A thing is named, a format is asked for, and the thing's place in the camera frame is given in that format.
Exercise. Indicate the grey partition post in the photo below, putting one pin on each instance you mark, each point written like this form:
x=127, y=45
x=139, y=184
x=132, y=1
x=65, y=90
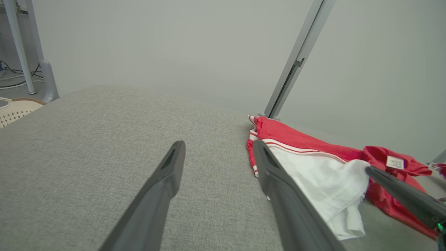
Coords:
x=47, y=76
x=439, y=157
x=299, y=55

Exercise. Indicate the white metal table leg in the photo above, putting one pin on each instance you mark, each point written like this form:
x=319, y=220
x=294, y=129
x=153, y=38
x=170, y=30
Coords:
x=19, y=45

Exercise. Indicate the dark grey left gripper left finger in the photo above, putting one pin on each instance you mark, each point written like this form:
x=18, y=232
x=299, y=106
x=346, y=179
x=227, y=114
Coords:
x=153, y=195

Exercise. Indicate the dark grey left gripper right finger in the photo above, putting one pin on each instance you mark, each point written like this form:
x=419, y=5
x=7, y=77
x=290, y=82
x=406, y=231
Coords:
x=289, y=205

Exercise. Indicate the red shorts with white stripes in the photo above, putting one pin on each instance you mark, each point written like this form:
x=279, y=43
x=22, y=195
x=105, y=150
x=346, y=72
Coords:
x=440, y=169

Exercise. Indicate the grey fabric sofa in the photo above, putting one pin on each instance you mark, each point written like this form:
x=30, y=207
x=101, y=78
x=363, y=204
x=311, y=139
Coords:
x=104, y=146

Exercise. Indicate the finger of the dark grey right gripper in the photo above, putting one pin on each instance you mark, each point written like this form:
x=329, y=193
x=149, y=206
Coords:
x=407, y=195

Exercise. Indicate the red top with striped cuffs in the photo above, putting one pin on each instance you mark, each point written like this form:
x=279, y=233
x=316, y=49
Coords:
x=313, y=143

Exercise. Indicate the beige plastic laundry basket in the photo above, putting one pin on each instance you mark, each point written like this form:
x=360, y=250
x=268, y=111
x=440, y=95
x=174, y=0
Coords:
x=17, y=111

